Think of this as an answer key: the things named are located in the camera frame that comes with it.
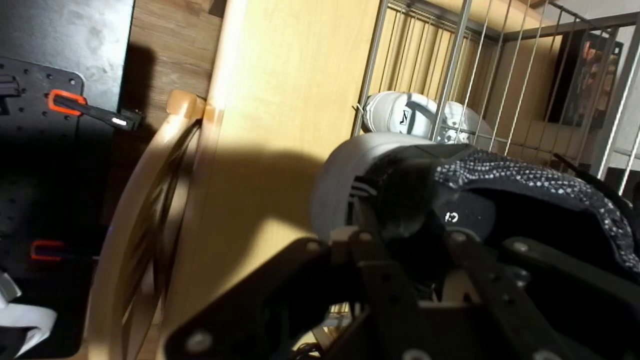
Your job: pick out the grey metal shoe rack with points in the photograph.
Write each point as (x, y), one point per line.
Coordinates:
(497, 57)

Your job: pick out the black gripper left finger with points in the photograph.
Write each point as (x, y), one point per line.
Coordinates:
(260, 317)

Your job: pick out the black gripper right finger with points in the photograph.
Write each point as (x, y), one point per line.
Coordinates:
(585, 301)

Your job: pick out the orange handled tool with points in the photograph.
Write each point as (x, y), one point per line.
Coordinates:
(77, 107)

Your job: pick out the wooden chair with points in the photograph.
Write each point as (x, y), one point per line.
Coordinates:
(135, 263)

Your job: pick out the dark gray knit shoe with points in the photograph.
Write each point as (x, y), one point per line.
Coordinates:
(409, 182)

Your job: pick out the white sneaker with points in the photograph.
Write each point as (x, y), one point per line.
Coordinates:
(414, 114)

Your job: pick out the dark flat box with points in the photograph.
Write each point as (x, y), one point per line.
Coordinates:
(585, 77)

